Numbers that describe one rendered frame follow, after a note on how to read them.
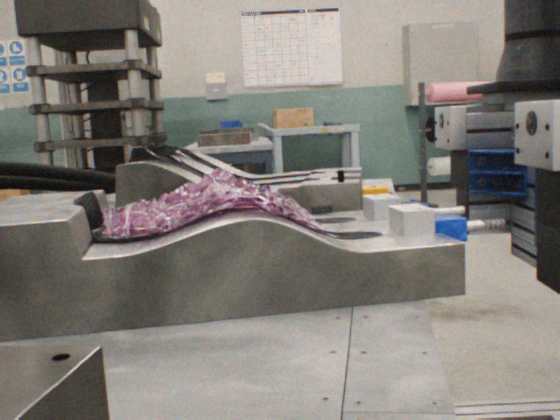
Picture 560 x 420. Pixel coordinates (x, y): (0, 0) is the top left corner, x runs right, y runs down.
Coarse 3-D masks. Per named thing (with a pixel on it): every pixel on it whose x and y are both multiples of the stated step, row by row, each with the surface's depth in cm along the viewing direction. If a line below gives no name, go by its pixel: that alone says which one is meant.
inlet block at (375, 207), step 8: (368, 200) 80; (376, 200) 78; (384, 200) 78; (392, 200) 78; (400, 200) 78; (368, 208) 80; (376, 208) 78; (384, 208) 78; (432, 208) 82; (440, 208) 81; (448, 208) 82; (456, 208) 82; (464, 208) 82; (368, 216) 80; (376, 216) 78; (384, 216) 78
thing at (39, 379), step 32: (0, 352) 34; (32, 352) 34; (64, 352) 34; (96, 352) 34; (0, 384) 30; (32, 384) 30; (64, 384) 30; (96, 384) 34; (0, 416) 27; (32, 416) 27; (64, 416) 30; (96, 416) 33
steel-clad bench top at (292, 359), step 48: (96, 336) 57; (144, 336) 56; (192, 336) 56; (240, 336) 55; (288, 336) 54; (336, 336) 54; (384, 336) 53; (432, 336) 52; (144, 384) 46; (192, 384) 46; (240, 384) 45; (288, 384) 45; (336, 384) 44; (384, 384) 44; (432, 384) 43
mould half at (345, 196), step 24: (120, 168) 96; (144, 168) 95; (168, 168) 95; (360, 168) 113; (120, 192) 97; (144, 192) 96; (168, 192) 95; (288, 192) 93; (312, 192) 92; (336, 192) 92; (360, 192) 98
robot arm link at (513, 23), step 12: (504, 0) 130; (516, 0) 126; (528, 0) 124; (540, 0) 123; (552, 0) 123; (504, 12) 130; (516, 12) 126; (528, 12) 124; (540, 12) 124; (552, 12) 124; (504, 24) 130; (516, 24) 126; (528, 24) 125; (540, 24) 124; (552, 24) 124
